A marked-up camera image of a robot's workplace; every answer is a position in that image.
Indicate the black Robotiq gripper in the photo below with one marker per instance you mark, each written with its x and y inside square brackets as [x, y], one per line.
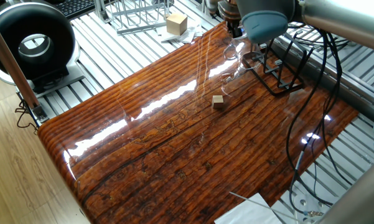
[235, 29]

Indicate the metal frame post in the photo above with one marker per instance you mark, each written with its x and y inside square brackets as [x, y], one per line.
[9, 62]

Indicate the black keyboard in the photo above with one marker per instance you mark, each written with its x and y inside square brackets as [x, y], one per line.
[76, 7]

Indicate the glossy wood-pattern table mat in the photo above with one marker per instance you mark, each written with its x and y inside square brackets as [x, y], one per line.
[174, 155]

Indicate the large wooden block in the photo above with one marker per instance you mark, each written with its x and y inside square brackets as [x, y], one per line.
[176, 23]

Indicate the white paper sheet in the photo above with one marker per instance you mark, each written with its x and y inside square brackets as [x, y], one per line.
[249, 211]

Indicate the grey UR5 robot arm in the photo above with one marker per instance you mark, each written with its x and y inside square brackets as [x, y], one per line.
[345, 21]

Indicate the small wooden cube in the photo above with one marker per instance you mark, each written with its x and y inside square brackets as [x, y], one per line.
[217, 102]

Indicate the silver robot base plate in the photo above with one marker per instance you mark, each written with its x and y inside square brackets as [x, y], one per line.
[302, 202]

